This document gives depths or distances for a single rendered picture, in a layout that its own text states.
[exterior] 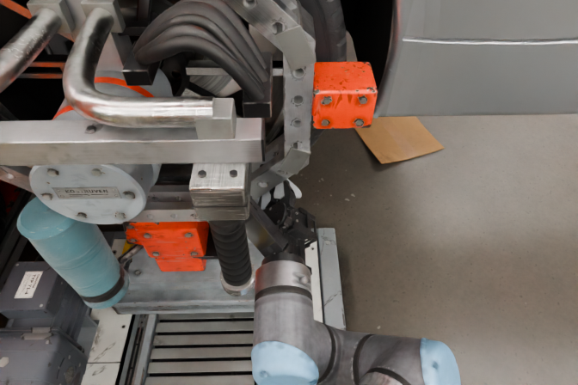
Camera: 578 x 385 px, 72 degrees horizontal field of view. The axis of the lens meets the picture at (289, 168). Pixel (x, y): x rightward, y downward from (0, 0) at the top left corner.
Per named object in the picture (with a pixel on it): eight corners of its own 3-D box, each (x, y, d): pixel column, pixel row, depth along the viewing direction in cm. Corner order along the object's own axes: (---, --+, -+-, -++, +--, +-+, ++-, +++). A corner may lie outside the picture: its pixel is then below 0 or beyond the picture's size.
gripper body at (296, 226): (287, 229, 78) (288, 287, 70) (254, 211, 73) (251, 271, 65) (316, 212, 74) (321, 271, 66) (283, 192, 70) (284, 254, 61)
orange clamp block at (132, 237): (130, 189, 81) (135, 214, 87) (119, 221, 76) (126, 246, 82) (166, 192, 82) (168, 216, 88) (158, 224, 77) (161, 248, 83)
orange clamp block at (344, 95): (308, 98, 65) (364, 97, 65) (310, 131, 59) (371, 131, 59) (310, 60, 59) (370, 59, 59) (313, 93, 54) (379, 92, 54)
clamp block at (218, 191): (253, 154, 45) (249, 117, 41) (249, 222, 38) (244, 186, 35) (207, 154, 44) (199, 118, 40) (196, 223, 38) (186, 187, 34)
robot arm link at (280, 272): (242, 298, 62) (285, 278, 57) (243, 270, 65) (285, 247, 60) (283, 314, 67) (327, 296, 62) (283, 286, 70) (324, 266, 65)
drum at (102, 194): (187, 120, 66) (168, 44, 56) (162, 229, 52) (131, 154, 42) (101, 121, 66) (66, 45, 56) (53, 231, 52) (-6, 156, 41)
